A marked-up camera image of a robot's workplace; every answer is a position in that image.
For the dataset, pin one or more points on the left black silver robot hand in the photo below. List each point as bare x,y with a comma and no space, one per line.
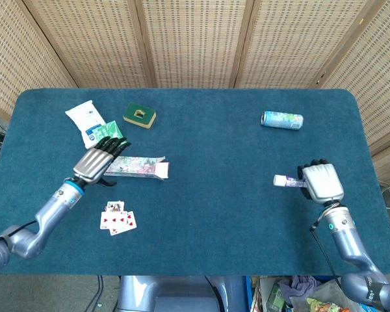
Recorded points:
92,165

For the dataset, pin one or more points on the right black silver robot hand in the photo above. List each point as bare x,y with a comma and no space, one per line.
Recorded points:
321,182

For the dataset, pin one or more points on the purple white toothpaste tube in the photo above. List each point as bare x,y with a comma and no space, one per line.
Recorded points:
284,181

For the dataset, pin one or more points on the floral toothpaste carton box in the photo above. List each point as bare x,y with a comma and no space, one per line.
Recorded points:
139,167

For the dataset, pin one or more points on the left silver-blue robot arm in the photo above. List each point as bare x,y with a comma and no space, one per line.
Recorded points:
48,217

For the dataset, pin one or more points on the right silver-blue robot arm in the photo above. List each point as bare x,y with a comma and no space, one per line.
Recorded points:
347,240

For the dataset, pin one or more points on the queen playing card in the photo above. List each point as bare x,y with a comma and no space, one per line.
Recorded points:
115,206

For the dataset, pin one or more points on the six hearts playing card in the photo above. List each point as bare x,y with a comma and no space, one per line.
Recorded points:
112,221

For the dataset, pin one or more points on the green tea sachet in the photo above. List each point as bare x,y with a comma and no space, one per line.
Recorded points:
109,130

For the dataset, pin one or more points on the white wet wipes pack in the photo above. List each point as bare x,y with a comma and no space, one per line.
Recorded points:
83,118

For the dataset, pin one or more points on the green yellow scouring sponge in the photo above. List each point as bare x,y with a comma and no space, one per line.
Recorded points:
146,118

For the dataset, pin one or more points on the light blue drink can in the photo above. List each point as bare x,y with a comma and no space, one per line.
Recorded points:
282,119

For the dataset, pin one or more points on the purple crumpled cloth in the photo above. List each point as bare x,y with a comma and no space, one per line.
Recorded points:
297,286

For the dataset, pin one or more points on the grey plastic bag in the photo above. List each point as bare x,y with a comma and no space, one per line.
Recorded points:
328,291

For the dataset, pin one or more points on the blue carpet table mat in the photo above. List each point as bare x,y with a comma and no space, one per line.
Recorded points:
201,211

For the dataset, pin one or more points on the woven bamboo screen panel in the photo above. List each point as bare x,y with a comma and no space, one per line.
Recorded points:
292,42
16,61
195,42
373,74
97,42

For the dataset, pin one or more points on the colourful snack bag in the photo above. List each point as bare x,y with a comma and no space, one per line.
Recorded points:
321,305

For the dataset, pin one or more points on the silver-blue robot torso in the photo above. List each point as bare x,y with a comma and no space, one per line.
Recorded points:
175,294

